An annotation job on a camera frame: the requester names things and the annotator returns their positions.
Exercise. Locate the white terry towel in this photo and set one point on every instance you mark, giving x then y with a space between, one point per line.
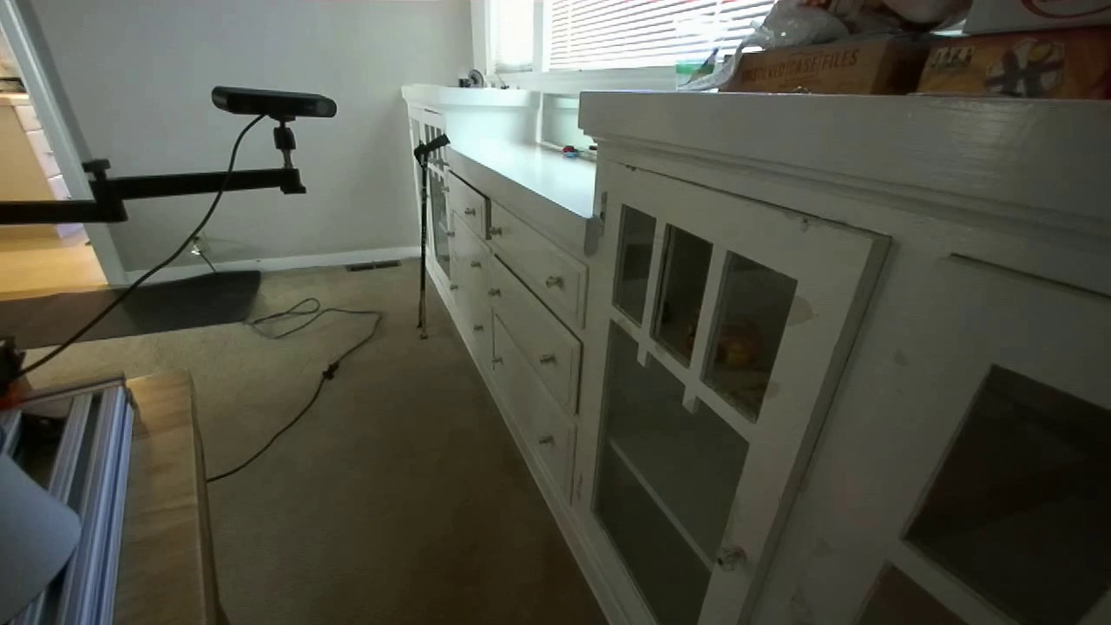
811 26

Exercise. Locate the round metal knob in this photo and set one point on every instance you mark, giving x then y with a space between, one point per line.
554 283
542 359
732 557
542 439

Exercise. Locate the white cabinet drawer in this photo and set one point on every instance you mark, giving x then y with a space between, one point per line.
525 255
525 406
524 333

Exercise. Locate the low white drawer cabinet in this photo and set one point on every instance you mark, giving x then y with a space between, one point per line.
524 175

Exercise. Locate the orange object inside cabinet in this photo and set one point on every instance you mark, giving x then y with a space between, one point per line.
746 349

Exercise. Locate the white glass cabinet door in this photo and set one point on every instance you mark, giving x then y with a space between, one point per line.
836 349
993 326

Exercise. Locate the small green object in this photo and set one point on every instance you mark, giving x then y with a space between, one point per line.
701 69

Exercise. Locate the white window blind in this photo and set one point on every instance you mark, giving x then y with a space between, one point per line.
627 38

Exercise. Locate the brown rectangular box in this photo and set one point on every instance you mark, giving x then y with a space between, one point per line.
836 70

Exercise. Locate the tall white glass-door cabinet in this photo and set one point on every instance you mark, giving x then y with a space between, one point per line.
926 152

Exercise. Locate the wooden table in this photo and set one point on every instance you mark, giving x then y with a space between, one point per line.
169 497

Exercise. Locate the tan printed game box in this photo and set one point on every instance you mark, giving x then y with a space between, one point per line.
1020 65

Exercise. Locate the red black clamp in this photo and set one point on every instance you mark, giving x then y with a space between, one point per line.
9 376

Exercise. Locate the grey rounded object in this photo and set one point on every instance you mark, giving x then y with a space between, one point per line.
28 533

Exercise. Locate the black stereo camera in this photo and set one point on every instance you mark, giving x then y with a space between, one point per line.
275 102

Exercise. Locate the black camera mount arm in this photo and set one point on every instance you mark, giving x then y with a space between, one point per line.
176 182

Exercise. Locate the aluminium profile frame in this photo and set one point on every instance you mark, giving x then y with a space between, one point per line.
106 489

